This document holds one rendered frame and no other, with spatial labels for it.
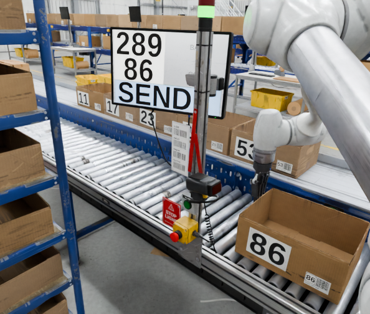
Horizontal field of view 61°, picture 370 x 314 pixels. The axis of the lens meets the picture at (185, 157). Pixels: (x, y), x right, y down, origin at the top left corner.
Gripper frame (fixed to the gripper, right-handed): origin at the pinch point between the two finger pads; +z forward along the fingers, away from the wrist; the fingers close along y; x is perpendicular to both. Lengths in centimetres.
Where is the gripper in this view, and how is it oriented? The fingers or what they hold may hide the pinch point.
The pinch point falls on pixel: (256, 202)
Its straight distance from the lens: 142.2
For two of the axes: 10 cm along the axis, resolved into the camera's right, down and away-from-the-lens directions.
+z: -0.3, 9.2, 3.9
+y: -6.6, 2.7, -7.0
